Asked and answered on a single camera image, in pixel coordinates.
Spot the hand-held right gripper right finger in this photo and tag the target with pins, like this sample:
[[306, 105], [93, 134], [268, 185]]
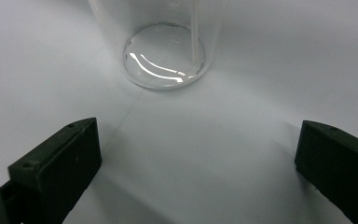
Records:
[[338, 161]]

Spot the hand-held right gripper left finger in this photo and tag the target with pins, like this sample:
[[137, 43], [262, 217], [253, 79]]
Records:
[[56, 165]]

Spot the clear glass beaker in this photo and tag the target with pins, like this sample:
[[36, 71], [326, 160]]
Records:
[[155, 46]]

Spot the clear glass stirring rod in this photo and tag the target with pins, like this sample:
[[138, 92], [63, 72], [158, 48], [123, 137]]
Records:
[[195, 31]]

